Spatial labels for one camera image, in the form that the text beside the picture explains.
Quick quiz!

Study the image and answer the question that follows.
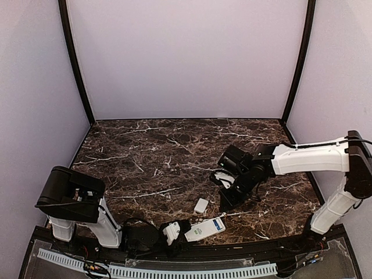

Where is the black front rail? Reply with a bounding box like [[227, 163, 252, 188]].
[[27, 224, 355, 263]]

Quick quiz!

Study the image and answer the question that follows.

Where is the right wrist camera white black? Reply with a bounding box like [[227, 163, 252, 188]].
[[209, 170, 235, 189]]

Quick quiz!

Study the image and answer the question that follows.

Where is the right black frame post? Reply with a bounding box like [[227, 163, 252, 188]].
[[281, 0, 316, 126]]

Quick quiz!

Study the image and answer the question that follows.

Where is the white remote control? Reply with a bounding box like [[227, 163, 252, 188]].
[[185, 218, 223, 242]]

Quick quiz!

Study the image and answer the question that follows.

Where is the white battery cover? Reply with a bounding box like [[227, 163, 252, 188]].
[[194, 198, 209, 213]]

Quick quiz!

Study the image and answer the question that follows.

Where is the left black frame post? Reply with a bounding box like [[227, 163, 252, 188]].
[[58, 0, 95, 126]]

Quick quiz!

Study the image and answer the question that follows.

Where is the blue battery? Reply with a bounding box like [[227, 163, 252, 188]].
[[212, 218, 226, 231]]

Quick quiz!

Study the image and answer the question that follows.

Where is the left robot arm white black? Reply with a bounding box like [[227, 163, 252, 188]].
[[35, 166, 192, 257]]

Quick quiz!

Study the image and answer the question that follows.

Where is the white slotted cable duct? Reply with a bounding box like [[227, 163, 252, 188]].
[[37, 248, 277, 278]]

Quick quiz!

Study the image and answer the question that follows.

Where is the clear acrylic plate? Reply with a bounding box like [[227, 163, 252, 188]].
[[124, 259, 254, 271]]

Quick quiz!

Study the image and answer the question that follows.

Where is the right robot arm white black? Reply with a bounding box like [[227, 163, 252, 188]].
[[210, 130, 371, 252]]

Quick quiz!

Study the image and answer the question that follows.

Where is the black frame post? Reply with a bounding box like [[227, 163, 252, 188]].
[[281, 0, 316, 126], [58, 0, 95, 126]]

